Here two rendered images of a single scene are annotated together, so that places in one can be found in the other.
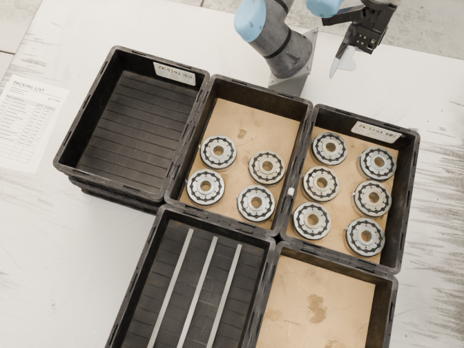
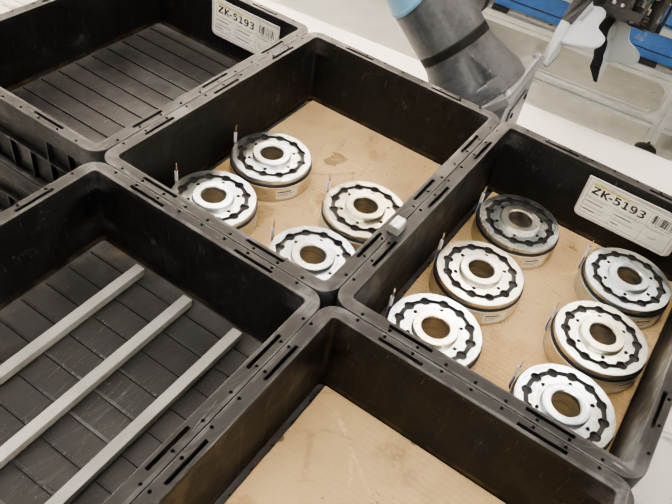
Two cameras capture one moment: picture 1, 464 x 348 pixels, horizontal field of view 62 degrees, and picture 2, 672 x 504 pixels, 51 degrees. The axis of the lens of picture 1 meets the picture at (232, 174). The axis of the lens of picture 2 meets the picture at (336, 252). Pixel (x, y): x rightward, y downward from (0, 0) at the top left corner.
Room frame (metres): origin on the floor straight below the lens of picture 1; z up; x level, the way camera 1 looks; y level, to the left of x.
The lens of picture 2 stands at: (-0.23, -0.24, 1.42)
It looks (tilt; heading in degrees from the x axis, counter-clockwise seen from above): 45 degrees down; 15
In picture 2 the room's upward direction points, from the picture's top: 11 degrees clockwise
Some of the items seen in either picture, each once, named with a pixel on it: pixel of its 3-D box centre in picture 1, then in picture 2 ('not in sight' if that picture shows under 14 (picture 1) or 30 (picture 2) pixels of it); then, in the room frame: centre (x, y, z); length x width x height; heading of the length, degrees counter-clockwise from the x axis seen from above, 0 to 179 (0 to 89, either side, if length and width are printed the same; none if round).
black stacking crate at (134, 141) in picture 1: (139, 127); (134, 78); (0.47, 0.27, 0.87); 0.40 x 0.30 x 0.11; 169
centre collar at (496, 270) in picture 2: (322, 182); (480, 270); (0.37, -0.25, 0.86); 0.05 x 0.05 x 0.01
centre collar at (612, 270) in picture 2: (379, 162); (628, 276); (0.45, -0.41, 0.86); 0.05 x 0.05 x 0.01
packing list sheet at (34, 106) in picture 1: (20, 121); not in sight; (0.52, 0.71, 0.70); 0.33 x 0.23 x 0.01; 174
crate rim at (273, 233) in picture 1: (242, 150); (318, 143); (0.41, -0.02, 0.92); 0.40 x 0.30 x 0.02; 169
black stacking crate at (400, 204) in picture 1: (346, 189); (536, 298); (0.35, -0.31, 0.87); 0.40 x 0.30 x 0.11; 169
